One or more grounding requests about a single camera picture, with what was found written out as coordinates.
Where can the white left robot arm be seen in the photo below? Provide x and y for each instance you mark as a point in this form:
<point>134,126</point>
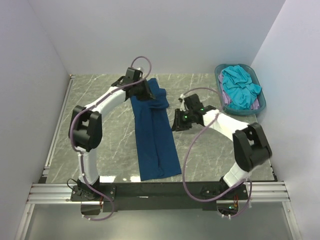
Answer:
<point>86,126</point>

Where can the aluminium frame rail left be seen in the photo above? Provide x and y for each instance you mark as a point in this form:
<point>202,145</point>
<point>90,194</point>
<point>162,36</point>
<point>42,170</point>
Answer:
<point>52,147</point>

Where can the aluminium frame rail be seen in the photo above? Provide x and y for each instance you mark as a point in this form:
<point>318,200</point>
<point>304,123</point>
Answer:
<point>62,193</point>
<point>52,147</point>

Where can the dark blue printed t-shirt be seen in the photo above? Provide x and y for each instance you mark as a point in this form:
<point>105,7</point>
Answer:
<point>156,149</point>

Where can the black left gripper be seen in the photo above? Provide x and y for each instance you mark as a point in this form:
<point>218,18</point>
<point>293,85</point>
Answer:
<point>148,95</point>

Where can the aluminium frame rail front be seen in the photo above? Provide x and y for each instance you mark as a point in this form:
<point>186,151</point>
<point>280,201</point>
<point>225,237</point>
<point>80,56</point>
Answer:
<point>62,193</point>

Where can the turquoise t-shirt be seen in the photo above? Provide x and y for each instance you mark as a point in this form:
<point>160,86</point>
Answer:
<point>238,85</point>

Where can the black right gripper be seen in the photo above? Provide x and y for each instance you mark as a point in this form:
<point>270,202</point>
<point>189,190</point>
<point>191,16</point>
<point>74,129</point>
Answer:
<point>178,125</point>

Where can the teal plastic laundry basket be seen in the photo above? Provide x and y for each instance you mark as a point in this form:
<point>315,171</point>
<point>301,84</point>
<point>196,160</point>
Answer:
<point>226,107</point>

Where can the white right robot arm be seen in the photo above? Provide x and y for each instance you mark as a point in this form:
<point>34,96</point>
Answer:
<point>250,145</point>

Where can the black base crossbar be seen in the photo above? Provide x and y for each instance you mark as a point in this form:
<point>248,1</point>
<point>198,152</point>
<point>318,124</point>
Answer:
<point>160,197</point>

